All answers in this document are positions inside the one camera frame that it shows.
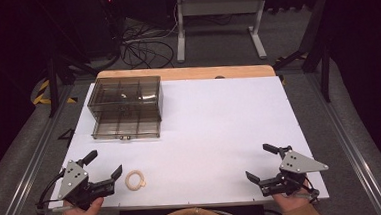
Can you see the aluminium floor rail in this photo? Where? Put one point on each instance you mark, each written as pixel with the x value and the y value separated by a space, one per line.
pixel 31 164
pixel 351 151

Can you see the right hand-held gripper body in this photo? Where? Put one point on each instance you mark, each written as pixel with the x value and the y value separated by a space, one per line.
pixel 291 178

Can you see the wooden table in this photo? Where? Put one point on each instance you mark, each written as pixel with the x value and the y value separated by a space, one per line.
pixel 189 73

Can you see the smoky clear drawer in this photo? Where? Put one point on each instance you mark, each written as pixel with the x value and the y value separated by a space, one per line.
pixel 126 128

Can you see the white metal desk frame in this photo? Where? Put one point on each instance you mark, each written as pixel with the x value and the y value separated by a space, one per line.
pixel 219 5

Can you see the person's right hand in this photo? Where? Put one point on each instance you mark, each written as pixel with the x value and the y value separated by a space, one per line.
pixel 292 201

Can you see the yellow black hazard tape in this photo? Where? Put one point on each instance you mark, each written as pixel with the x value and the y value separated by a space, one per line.
pixel 42 93

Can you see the smoky clear storage box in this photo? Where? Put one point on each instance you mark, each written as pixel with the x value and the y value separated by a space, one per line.
pixel 124 93

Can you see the black metal stand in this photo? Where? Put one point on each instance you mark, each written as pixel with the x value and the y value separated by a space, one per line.
pixel 325 76
pixel 54 85

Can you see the white board mat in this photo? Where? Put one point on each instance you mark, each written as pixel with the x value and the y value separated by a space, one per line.
pixel 213 136

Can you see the person's left hand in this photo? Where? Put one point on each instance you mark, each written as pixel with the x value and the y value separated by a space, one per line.
pixel 85 214

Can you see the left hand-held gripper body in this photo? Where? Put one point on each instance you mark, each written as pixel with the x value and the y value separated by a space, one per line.
pixel 78 189

